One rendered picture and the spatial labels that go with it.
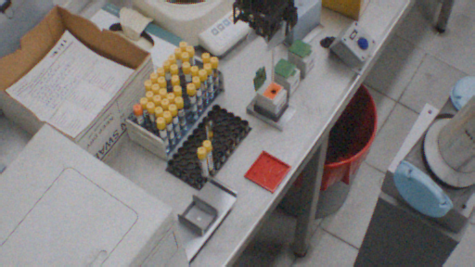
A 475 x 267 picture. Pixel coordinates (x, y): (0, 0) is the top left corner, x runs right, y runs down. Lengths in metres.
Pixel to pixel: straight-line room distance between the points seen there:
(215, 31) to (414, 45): 1.39
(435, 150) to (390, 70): 1.64
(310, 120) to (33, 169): 0.62
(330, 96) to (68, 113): 0.55
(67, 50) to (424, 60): 1.61
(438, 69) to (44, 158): 1.91
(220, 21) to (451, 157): 0.71
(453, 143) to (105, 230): 0.52
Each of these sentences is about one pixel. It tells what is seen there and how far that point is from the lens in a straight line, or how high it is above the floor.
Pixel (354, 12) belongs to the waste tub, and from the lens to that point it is 1.59.
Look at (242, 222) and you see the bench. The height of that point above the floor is 0.87.
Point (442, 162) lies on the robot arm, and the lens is 1.02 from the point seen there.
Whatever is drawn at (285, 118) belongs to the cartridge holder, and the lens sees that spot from 1.41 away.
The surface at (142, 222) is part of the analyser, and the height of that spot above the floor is 1.17.
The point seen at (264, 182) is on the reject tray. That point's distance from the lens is 1.35.
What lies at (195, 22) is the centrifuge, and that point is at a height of 0.97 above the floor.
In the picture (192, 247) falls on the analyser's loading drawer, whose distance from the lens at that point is 1.25.
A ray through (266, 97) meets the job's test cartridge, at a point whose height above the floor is 0.95.
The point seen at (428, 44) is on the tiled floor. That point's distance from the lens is 2.77.
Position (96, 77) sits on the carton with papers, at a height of 0.94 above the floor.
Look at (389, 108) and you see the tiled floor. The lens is 2.54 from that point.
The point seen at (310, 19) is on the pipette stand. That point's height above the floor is 0.93.
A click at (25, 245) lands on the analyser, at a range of 1.02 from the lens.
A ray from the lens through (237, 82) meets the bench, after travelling 1.47.
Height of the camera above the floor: 2.07
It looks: 59 degrees down
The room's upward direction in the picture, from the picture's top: 4 degrees counter-clockwise
